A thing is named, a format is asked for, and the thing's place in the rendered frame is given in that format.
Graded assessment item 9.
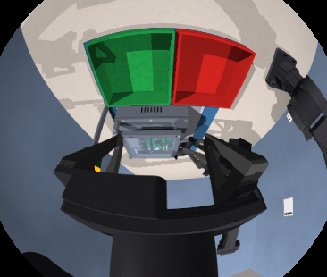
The red bin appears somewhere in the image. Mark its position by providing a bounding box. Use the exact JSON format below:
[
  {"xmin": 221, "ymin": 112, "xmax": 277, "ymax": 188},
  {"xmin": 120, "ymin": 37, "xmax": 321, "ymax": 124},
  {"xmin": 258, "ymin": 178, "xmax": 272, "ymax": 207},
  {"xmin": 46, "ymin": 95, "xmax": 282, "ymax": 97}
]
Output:
[{"xmin": 172, "ymin": 29, "xmax": 256, "ymax": 109}]

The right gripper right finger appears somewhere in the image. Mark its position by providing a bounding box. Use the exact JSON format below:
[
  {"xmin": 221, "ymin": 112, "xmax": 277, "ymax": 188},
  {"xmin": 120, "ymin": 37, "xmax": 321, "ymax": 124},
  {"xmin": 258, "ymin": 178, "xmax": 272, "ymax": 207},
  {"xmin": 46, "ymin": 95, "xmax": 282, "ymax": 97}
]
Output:
[{"xmin": 203, "ymin": 134, "xmax": 268, "ymax": 204}]

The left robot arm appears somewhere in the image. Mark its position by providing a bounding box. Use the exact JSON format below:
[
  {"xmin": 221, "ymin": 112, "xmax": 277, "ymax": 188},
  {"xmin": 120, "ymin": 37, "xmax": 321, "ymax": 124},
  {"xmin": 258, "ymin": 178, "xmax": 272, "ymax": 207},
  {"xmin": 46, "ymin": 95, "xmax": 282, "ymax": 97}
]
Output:
[{"xmin": 217, "ymin": 138, "xmax": 251, "ymax": 255}]

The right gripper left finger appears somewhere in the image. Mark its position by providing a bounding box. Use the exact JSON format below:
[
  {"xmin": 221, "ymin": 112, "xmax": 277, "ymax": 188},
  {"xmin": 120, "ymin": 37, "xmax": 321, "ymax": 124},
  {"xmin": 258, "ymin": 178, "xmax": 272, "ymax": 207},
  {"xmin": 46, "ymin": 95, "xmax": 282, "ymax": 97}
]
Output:
[{"xmin": 59, "ymin": 134, "xmax": 123, "ymax": 174}]

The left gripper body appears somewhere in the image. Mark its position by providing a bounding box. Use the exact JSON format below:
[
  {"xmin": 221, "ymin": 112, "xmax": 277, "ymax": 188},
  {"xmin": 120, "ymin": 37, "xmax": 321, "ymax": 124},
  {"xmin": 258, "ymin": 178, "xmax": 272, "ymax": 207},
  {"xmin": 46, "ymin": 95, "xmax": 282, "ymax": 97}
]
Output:
[{"xmin": 203, "ymin": 150, "xmax": 221, "ymax": 177}]

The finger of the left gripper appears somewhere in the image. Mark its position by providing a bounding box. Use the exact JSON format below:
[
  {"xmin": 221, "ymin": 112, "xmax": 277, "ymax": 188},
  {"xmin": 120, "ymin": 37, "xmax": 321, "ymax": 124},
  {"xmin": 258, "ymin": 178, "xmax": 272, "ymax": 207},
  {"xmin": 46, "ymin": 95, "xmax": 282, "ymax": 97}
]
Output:
[
  {"xmin": 192, "ymin": 138, "xmax": 205, "ymax": 153},
  {"xmin": 182, "ymin": 148, "xmax": 206, "ymax": 170}
]

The green bin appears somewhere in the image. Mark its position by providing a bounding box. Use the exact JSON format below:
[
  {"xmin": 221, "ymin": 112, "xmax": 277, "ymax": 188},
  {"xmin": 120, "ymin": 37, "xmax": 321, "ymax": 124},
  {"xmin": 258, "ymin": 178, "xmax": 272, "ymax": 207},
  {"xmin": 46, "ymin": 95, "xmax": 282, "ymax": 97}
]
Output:
[{"xmin": 85, "ymin": 28, "xmax": 175, "ymax": 107}]

